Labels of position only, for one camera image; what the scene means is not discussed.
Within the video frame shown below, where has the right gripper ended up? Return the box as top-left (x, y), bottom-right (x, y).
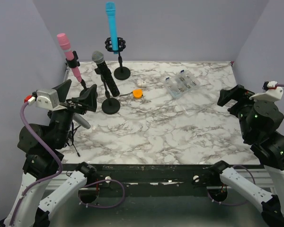
top-left (218, 82), bottom-right (260, 139)

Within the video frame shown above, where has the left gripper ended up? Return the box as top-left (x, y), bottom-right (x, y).
top-left (51, 79), bottom-right (98, 147)

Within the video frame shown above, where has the silver microphone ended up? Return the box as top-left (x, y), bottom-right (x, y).
top-left (73, 113), bottom-right (91, 129)

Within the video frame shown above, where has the black round base clip stand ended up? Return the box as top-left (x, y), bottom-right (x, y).
top-left (95, 68), bottom-right (120, 115)

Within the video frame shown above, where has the black speckled microphone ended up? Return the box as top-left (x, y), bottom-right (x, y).
top-left (92, 51), bottom-right (120, 97)

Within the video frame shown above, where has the black tripod shock mount stand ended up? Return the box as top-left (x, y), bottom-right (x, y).
top-left (66, 122), bottom-right (80, 157)

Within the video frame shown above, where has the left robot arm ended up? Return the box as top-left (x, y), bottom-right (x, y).
top-left (0, 79), bottom-right (98, 227)

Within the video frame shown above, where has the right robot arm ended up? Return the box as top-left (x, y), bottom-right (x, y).
top-left (207, 85), bottom-right (284, 227)

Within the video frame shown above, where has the black clip stand for pink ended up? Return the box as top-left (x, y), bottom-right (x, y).
top-left (64, 49), bottom-right (87, 90)

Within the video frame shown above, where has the pink microphone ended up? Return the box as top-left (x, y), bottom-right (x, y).
top-left (57, 33), bottom-right (82, 83)

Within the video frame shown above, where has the blue microphone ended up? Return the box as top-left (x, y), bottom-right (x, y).
top-left (106, 2), bottom-right (118, 54)

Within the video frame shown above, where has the clear plastic screw box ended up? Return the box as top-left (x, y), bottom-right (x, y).
top-left (163, 70), bottom-right (200, 99)

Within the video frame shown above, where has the orange tape measure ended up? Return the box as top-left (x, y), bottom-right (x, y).
top-left (132, 89), bottom-right (143, 99)

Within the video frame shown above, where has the white earbud case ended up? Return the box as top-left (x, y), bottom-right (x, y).
top-left (137, 80), bottom-right (147, 87)

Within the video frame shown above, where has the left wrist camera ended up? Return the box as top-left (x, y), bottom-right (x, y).
top-left (24, 89), bottom-right (62, 111)

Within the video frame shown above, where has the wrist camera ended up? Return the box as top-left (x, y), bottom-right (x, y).
top-left (249, 81), bottom-right (284, 102)
top-left (24, 89), bottom-right (62, 111)

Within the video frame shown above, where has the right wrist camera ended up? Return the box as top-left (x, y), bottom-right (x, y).
top-left (249, 81), bottom-right (284, 102)

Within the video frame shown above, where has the black front mounting rail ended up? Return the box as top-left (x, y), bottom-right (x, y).
top-left (59, 163), bottom-right (266, 198)

